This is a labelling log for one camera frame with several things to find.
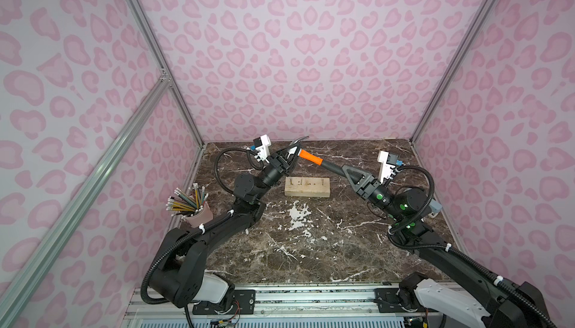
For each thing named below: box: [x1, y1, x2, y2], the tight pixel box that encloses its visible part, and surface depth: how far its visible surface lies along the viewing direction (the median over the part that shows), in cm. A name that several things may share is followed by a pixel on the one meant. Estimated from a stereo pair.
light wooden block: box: [284, 175, 331, 198], surface depth 100 cm
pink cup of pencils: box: [165, 182, 214, 228], surface depth 86 cm
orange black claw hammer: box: [288, 136, 349, 178], surface depth 66 cm
